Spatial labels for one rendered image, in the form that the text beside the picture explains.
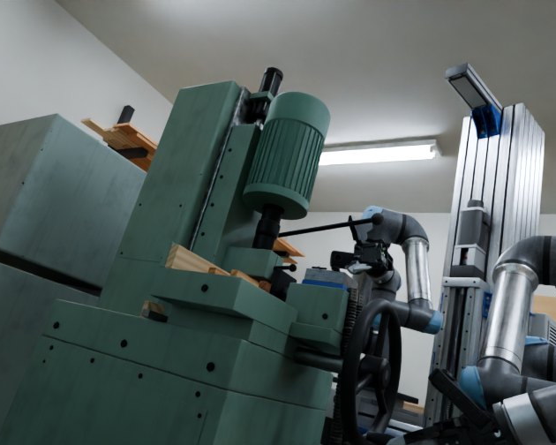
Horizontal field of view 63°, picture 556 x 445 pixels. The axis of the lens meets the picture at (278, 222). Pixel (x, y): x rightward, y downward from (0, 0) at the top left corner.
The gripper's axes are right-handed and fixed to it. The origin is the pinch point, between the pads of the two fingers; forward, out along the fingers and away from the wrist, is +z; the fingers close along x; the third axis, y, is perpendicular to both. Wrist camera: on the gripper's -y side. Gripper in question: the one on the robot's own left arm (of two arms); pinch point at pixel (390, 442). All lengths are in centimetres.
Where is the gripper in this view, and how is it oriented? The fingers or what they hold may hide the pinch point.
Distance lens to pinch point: 91.3
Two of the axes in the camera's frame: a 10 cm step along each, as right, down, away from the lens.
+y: 2.1, 8.3, -5.1
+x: 5.2, 3.5, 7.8
